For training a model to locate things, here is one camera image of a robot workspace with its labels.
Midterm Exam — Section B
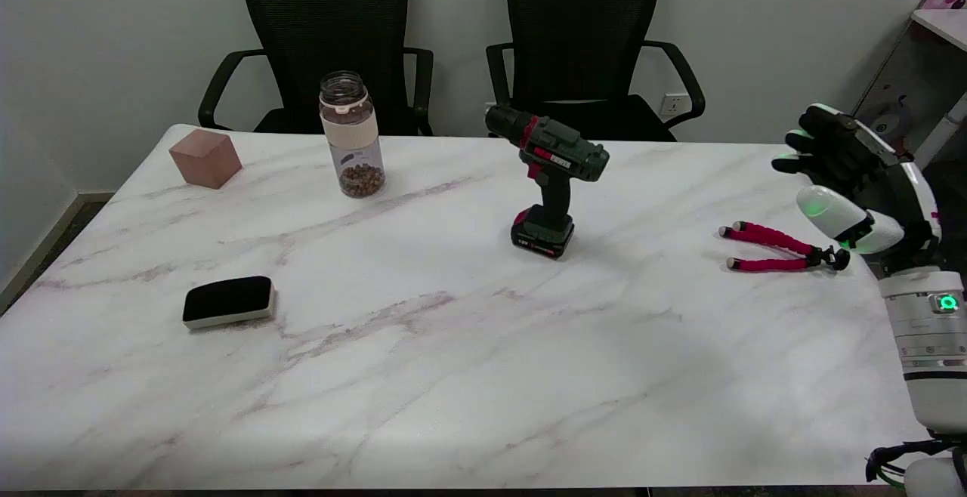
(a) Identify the thin black robot cable bundle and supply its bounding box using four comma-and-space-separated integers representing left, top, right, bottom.
866, 440, 967, 484

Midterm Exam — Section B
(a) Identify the black whiteboard eraser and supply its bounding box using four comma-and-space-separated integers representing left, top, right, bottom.
182, 276, 275, 330

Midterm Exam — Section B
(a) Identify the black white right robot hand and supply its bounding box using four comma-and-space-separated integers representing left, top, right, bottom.
772, 103, 944, 275

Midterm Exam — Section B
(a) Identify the red flexible mini tripod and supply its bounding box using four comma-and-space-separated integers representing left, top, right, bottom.
718, 221, 851, 273

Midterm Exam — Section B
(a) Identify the green red power screwdriver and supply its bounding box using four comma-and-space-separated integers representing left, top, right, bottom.
485, 104, 610, 260

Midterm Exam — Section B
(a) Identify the black mesh office chair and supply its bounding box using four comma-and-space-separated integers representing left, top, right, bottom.
198, 0, 435, 137
486, 0, 706, 142

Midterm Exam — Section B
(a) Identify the pink wooden cube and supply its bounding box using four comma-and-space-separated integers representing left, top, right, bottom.
168, 128, 243, 190

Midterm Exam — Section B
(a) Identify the white desk with cartoon panel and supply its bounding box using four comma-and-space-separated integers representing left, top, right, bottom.
854, 9, 967, 173

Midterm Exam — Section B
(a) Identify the clear jar with nuts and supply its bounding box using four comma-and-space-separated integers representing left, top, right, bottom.
319, 71, 387, 199

